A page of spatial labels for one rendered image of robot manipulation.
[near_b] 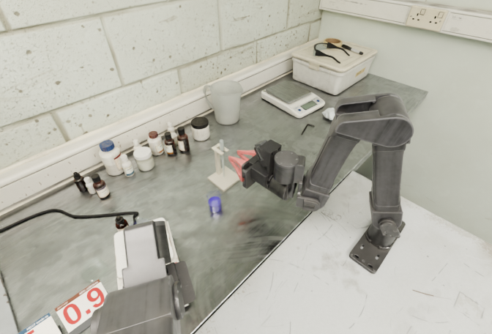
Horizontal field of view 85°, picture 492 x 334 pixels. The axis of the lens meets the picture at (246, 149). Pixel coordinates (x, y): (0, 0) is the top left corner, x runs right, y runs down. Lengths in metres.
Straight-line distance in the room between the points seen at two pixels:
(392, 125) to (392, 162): 0.11
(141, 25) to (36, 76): 0.34
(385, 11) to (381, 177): 1.10
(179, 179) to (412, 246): 0.71
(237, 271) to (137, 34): 0.78
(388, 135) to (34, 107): 0.90
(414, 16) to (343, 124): 1.09
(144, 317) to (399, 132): 0.46
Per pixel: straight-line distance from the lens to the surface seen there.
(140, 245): 0.38
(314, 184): 0.64
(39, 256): 0.91
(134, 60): 1.02
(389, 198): 0.68
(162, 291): 0.32
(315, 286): 0.73
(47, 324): 0.76
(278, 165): 0.61
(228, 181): 0.89
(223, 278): 0.72
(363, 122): 0.51
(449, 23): 1.54
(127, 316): 0.32
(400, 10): 1.58
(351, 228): 0.84
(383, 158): 0.59
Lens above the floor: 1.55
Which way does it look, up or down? 40 degrees down
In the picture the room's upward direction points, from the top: straight up
